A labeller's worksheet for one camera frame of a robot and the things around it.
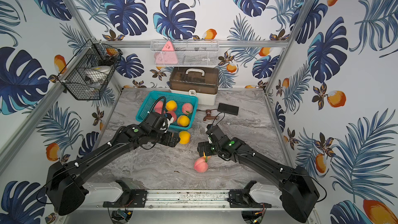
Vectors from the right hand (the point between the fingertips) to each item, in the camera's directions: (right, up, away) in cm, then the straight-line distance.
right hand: (205, 146), depth 82 cm
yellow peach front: (-13, +12, +14) cm, 23 cm away
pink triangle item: (-22, +50, +8) cm, 56 cm away
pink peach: (-11, +20, +21) cm, 31 cm away
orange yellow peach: (-1, -2, -10) cm, 11 cm away
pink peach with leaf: (-30, +23, +21) cm, 44 cm away
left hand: (-17, +7, -3) cm, 18 cm away
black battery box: (+16, +20, +25) cm, 35 cm away
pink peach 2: (-31, +20, +21) cm, 42 cm away
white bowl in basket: (-56, +37, -2) cm, 67 cm away
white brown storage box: (-1, +38, +24) cm, 46 cm away
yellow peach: (-12, +3, +8) cm, 14 cm away
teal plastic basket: (-15, +21, +21) cm, 33 cm away
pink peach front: (-3, -9, -3) cm, 10 cm away
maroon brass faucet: (+3, +15, +22) cm, 27 cm away
